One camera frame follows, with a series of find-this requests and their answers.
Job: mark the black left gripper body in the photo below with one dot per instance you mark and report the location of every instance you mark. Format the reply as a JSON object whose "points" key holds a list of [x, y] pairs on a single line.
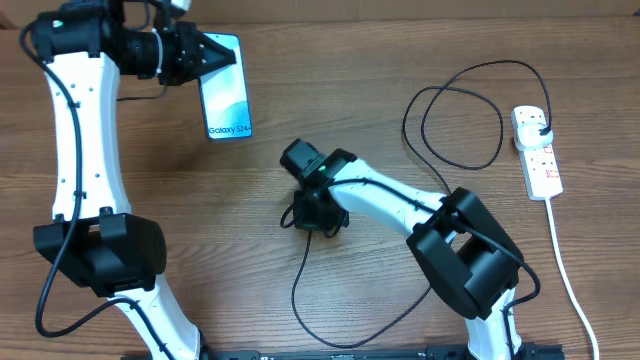
{"points": [[179, 64]]}

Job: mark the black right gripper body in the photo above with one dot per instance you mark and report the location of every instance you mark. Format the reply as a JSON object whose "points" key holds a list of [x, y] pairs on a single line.
{"points": [[310, 216]]}

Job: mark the black samsung smartphone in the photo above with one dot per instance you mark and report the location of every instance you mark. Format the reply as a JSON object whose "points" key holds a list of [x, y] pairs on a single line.
{"points": [[224, 96]]}

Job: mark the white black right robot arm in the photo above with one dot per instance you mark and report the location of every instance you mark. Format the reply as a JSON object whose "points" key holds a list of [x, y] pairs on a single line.
{"points": [[469, 260]]}

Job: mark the white power strip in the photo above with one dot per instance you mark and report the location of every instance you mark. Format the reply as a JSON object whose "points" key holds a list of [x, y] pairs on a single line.
{"points": [[540, 169]]}

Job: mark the white charger plug adapter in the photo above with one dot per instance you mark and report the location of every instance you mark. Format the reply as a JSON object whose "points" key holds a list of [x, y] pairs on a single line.
{"points": [[529, 136]]}

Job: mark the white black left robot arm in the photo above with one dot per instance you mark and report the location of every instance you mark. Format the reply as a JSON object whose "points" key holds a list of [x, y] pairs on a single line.
{"points": [[94, 239]]}

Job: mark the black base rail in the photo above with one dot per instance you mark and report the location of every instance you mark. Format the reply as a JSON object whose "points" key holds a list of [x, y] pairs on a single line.
{"points": [[528, 351]]}

